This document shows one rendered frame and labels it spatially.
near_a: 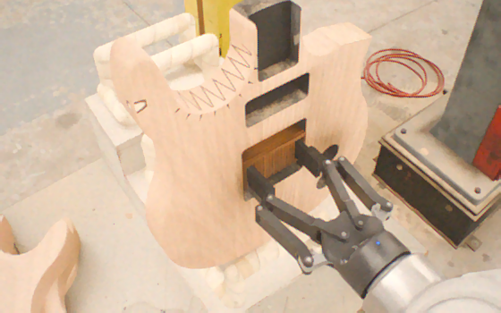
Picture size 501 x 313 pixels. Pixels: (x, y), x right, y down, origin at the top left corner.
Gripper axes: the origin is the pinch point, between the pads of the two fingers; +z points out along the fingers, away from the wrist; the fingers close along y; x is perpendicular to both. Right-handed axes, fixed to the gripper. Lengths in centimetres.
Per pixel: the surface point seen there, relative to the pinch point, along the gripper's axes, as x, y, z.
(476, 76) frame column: -57, 111, 29
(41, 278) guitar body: -19.4, -34.0, 15.3
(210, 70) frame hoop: -7.7, 7.7, 29.4
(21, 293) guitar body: -18.9, -37.8, 14.3
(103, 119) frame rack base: -12.0, -12.4, 34.1
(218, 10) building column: -56, 58, 112
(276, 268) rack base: -28.4, 0.7, -0.3
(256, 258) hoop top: -17.5, -4.6, -1.7
